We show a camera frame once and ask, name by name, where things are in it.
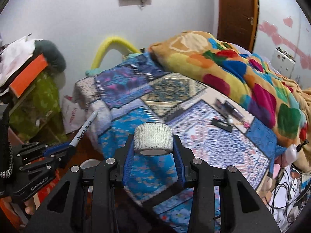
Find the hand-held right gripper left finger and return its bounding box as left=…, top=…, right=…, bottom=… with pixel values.
left=24, top=135, right=136, bottom=233

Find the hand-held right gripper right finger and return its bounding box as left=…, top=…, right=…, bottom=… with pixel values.
left=171, top=135, right=281, bottom=233

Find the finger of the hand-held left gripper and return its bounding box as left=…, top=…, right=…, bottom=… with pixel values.
left=17, top=141, right=76, bottom=159
left=19, top=148, right=77, bottom=176

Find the white gauze tape roll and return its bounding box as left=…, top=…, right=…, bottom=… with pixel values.
left=134, top=123, right=174, bottom=156

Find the silver marker pen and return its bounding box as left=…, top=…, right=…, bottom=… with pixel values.
left=70, top=111, right=99, bottom=147

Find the white paper waste bin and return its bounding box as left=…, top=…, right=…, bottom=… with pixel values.
left=80, top=159, right=100, bottom=171

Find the person's left hand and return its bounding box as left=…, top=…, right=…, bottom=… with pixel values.
left=24, top=196, right=40, bottom=216

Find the blue patchwork bedsheet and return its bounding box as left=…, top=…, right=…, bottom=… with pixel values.
left=73, top=52, right=287, bottom=233

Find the white bag with red print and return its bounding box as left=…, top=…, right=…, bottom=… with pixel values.
left=61, top=95, right=89, bottom=134

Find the green patterned cloth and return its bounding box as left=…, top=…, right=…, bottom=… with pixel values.
left=8, top=71, right=62, bottom=142

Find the flat black plastic piece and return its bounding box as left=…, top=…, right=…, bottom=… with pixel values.
left=211, top=118, right=234, bottom=133

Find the orange box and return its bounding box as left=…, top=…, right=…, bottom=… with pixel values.
left=10, top=54, right=49, bottom=97

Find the colourful heart blanket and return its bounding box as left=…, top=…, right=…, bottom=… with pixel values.
left=148, top=30, right=311, bottom=148

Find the dark grey cushion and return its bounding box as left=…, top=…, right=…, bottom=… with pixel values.
left=34, top=39, right=66, bottom=73

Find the white cloth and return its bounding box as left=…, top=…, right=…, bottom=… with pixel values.
left=0, top=35, right=44, bottom=88

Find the yellow foam tube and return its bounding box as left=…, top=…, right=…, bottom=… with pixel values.
left=86, top=36, right=142, bottom=76

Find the white pump bottle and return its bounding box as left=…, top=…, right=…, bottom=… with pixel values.
left=284, top=139, right=309, bottom=163

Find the brown wooden door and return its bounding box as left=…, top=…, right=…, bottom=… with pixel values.
left=217, top=0, right=259, bottom=53

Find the wardrobe with heart stickers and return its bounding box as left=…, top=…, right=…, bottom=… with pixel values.
left=253, top=0, right=311, bottom=83

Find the tangle of cables and chargers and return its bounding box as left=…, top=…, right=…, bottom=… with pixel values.
left=266, top=163, right=311, bottom=231

